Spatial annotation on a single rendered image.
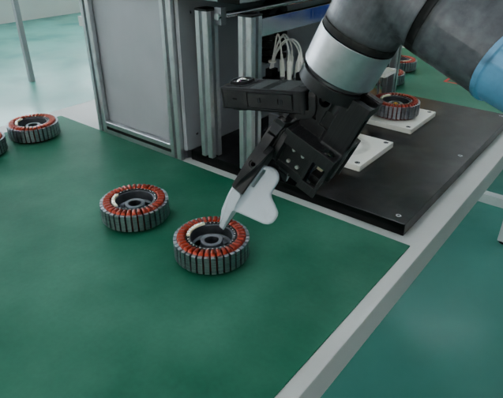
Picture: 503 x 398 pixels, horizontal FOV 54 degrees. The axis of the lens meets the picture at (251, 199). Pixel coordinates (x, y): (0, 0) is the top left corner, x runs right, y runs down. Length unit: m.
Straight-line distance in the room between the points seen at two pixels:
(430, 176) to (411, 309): 0.94
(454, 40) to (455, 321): 1.50
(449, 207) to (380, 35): 0.53
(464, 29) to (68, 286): 0.57
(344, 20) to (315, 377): 0.37
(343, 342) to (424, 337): 1.16
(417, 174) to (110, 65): 0.69
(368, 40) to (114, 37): 0.75
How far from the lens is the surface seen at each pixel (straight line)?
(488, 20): 0.43
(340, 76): 0.47
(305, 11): 1.00
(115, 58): 1.14
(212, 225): 0.76
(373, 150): 1.03
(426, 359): 1.70
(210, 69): 0.94
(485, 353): 1.79
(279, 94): 0.53
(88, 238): 0.82
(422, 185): 0.94
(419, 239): 0.83
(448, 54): 0.44
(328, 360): 0.60
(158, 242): 0.78
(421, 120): 1.23
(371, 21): 0.45
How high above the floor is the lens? 1.19
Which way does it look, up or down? 29 degrees down
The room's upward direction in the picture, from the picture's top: straight up
